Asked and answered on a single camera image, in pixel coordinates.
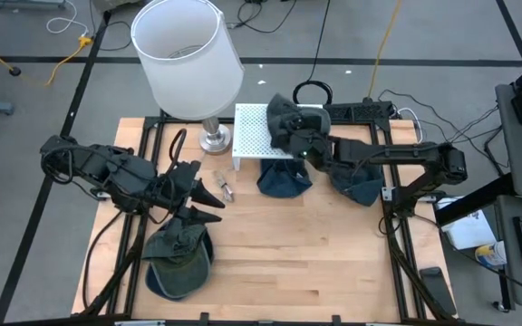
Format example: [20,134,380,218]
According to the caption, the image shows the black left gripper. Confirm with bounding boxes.
[160,160,226,226]

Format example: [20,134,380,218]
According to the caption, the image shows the white perforated metal shelf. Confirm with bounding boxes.
[232,103,327,172]

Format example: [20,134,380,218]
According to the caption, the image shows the black power strip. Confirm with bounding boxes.
[324,100,393,121]

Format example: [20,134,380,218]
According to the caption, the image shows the white shade silver table lamp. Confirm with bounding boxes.
[130,0,246,157]

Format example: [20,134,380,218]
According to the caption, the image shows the white paper box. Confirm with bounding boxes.
[441,208,498,251]

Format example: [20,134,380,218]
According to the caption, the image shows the black smartphone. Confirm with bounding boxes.
[419,266,457,317]

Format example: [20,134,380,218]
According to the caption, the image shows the white yellow blue can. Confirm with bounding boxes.
[474,241,508,268]

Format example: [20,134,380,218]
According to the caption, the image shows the black coiled cable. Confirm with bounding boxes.
[292,0,334,105]

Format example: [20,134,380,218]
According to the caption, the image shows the black aluminium table frame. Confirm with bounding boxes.
[79,101,460,325]

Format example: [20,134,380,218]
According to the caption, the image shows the white power cable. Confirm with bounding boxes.
[396,107,424,145]

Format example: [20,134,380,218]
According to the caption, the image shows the black floor cable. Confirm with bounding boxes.
[236,0,298,35]
[377,89,511,171]

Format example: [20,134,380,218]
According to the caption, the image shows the yellow hanging cable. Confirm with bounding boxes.
[368,0,402,99]

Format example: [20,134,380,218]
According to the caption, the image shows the white floor cable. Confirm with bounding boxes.
[45,0,89,37]

